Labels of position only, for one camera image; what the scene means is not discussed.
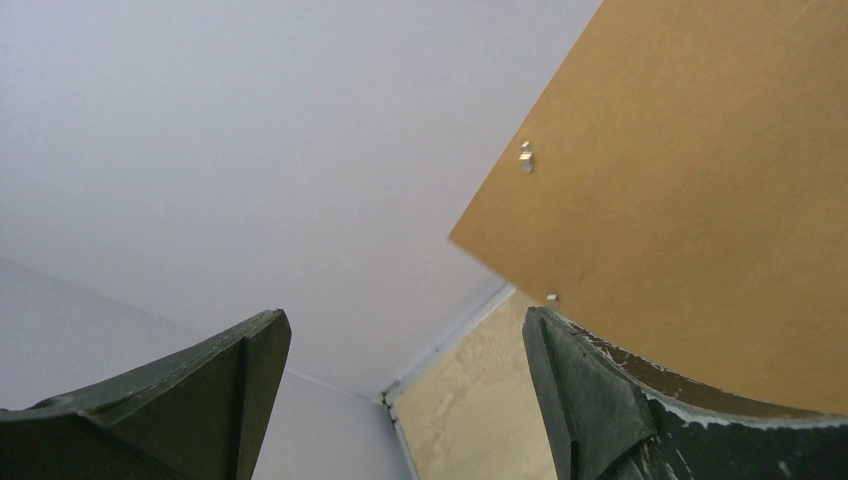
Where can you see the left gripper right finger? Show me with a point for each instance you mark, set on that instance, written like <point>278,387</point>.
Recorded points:
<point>611,414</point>

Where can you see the brown cardboard backing board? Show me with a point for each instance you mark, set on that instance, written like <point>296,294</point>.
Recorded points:
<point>680,189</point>

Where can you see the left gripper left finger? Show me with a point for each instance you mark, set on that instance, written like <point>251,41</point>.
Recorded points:
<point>199,413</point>

